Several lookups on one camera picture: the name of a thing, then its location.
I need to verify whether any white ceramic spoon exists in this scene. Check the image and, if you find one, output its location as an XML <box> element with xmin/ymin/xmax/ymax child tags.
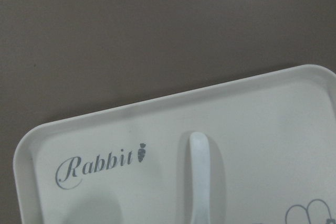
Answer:
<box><xmin>189</xmin><ymin>132</ymin><xmax>211</xmax><ymax>223</ymax></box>

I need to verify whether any cream rabbit tray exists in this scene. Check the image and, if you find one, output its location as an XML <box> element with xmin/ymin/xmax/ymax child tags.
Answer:
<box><xmin>13</xmin><ymin>65</ymin><xmax>335</xmax><ymax>223</ymax></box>

